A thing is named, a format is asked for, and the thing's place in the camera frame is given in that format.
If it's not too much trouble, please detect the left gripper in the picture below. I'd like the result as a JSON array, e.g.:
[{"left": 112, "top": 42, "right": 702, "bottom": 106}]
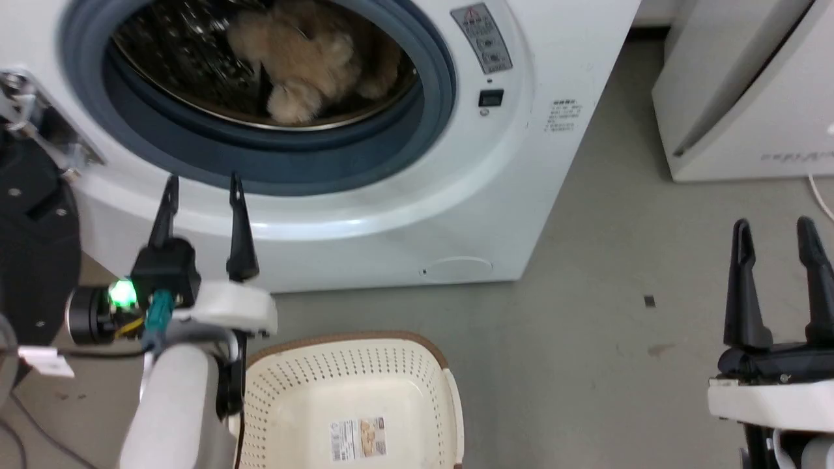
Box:
[{"left": 130, "top": 172, "right": 278, "bottom": 337}]

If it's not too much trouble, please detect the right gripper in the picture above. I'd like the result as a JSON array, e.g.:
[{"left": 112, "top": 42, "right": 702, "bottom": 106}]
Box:
[{"left": 708, "top": 216, "right": 834, "bottom": 434}]

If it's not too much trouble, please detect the beige plush toy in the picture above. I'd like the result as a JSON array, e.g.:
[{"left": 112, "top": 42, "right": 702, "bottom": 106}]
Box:
[{"left": 225, "top": 0, "right": 405, "bottom": 125}]

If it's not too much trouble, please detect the black round washing machine door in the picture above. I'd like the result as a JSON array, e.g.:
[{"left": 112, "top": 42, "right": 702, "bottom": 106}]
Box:
[{"left": 0, "top": 135, "right": 83, "bottom": 347}]

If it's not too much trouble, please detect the cream perforated laundry basket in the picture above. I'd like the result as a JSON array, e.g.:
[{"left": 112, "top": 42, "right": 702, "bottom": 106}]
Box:
[{"left": 228, "top": 330, "right": 465, "bottom": 469}]

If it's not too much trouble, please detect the printed basket label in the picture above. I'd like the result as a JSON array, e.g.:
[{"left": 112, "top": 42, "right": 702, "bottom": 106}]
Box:
[{"left": 330, "top": 417, "right": 388, "bottom": 462}]

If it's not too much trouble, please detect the white front-load washing machine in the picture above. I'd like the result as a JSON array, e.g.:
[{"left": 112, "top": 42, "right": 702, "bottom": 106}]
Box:
[{"left": 0, "top": 0, "right": 643, "bottom": 294}]

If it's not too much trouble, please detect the grey rubber door gasket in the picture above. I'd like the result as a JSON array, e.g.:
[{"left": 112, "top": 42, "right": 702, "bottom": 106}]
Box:
[{"left": 59, "top": 0, "right": 457, "bottom": 197}]

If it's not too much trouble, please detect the white appliance cabinet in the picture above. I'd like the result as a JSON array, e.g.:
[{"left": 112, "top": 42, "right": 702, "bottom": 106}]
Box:
[{"left": 652, "top": 0, "right": 834, "bottom": 184}]

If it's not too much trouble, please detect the metal door hinge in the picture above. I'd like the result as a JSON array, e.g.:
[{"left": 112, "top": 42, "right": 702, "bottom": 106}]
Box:
[{"left": 0, "top": 68, "right": 106, "bottom": 182}]

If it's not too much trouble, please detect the round filter cover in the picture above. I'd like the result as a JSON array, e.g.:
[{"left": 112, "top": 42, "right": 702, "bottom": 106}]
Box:
[{"left": 421, "top": 255, "right": 495, "bottom": 282}]

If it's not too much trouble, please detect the small printed text sticker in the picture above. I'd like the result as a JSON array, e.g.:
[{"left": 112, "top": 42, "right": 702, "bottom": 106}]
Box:
[{"left": 543, "top": 98, "right": 583, "bottom": 134}]

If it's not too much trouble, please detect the grey warning sticker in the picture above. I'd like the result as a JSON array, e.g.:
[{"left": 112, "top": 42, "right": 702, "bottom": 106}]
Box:
[{"left": 449, "top": 3, "right": 514, "bottom": 75}]

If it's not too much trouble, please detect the white power cable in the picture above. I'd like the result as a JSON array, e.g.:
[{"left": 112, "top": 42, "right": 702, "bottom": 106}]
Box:
[{"left": 808, "top": 172, "right": 834, "bottom": 223}]

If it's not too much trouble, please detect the teal cable connector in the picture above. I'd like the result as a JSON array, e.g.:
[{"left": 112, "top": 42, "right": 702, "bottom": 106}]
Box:
[{"left": 141, "top": 290, "right": 176, "bottom": 354}]

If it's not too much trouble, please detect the white cable tag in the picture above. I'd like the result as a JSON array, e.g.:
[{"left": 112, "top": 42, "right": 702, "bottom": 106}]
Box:
[{"left": 18, "top": 347, "right": 76, "bottom": 379}]

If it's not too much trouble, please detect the thin black floor cable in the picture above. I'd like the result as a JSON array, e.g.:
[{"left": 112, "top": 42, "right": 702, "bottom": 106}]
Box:
[{"left": 0, "top": 390, "right": 92, "bottom": 469}]

